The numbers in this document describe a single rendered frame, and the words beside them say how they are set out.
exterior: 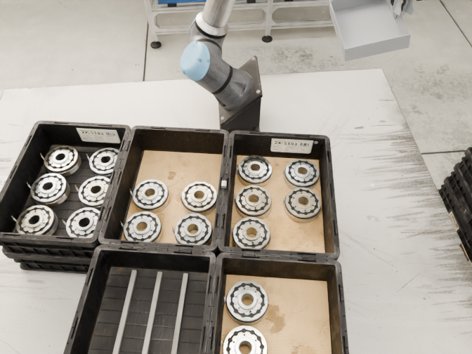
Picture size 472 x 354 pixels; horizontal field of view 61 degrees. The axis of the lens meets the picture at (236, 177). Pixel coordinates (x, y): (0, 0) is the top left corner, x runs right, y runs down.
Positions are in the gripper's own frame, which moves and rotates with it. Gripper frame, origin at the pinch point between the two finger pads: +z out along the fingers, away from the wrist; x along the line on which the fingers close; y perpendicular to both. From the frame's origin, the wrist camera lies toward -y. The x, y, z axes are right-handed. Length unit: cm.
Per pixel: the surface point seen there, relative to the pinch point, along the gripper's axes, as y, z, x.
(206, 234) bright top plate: 64, 21, -69
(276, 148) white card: 37, 19, -45
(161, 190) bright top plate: 48, 21, -81
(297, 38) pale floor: -138, 107, 8
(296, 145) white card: 38, 17, -39
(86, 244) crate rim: 67, 14, -98
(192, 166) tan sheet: 38, 24, -71
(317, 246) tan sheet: 69, 24, -39
